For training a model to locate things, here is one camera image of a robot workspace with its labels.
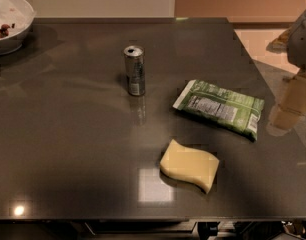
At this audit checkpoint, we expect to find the yellow wavy sponge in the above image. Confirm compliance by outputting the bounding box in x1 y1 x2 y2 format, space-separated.
160 139 219 193

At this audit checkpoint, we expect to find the silver redbull can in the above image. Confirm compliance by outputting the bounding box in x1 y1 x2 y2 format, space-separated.
124 45 145 96

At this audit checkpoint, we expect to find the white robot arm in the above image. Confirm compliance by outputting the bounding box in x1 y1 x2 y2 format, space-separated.
266 9 306 136

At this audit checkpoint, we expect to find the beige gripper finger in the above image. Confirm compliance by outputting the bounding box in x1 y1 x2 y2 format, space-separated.
266 104 300 137
279 71 306 115

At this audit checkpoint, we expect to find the green snack bag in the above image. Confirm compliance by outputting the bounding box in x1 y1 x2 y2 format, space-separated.
173 80 265 141

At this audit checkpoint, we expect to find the white bowl with food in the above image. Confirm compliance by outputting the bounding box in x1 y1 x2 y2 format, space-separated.
0 0 36 55

